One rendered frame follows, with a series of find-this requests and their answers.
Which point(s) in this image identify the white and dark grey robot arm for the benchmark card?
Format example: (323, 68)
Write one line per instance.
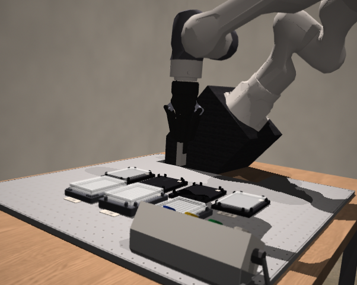
(212, 34)

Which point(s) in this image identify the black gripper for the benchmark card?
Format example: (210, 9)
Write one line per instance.
(184, 101)

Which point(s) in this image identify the grey control panel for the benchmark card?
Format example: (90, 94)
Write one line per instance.
(204, 248)

